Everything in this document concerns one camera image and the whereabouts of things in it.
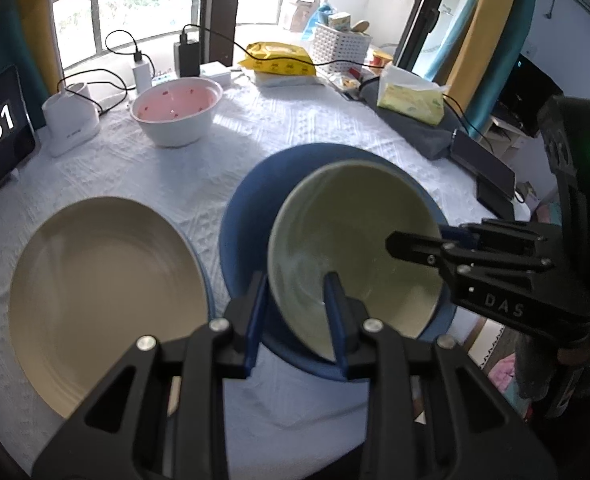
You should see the yellow curtain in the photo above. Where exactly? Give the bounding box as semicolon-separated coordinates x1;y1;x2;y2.
14;0;62;96

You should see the green and yellow tissue pack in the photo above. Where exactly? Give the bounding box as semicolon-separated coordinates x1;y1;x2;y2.
376;66;450;127

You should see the cream ribbed plate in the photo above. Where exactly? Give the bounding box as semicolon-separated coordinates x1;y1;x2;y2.
8;196;211;419

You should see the white desk lamp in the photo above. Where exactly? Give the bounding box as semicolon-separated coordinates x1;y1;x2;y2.
42;81;101;158

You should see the black charger cable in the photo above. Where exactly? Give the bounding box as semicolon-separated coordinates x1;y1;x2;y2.
104;29;144;62

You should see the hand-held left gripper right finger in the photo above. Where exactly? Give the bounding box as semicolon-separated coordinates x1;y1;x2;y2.
323;272;558;480

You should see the yellow snack packet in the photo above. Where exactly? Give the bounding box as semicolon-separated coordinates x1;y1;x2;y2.
238;41;317;77

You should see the black slim device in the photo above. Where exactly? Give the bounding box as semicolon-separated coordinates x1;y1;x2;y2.
476;179;516;219

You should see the black power bank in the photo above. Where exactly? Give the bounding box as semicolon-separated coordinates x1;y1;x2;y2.
173;35;201;79

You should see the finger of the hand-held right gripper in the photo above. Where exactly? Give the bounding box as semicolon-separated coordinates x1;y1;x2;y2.
385;231;556;282
457;219;549;257

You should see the white charger plug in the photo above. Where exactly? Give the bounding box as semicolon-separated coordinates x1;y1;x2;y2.
132;52;153;94

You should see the pale green ceramic bowl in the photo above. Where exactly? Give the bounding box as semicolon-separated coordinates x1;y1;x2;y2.
267;160;446;364

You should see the black monitor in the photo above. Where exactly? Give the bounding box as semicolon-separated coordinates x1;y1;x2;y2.
495;52;564;137

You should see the person's right forearm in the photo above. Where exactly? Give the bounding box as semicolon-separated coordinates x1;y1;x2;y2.
514;331;590;403

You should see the white power strip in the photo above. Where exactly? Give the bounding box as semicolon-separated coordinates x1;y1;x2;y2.
199;61;232;87

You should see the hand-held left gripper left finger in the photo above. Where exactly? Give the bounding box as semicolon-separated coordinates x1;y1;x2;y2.
31;272;268;480

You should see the white bowl with pink inside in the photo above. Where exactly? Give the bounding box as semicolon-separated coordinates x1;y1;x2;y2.
130;77;225;149

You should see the black flat tablet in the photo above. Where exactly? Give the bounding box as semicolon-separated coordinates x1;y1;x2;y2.
449;129;516;192

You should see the white woven basket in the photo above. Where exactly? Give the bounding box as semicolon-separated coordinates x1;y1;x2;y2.
307;22;374;66

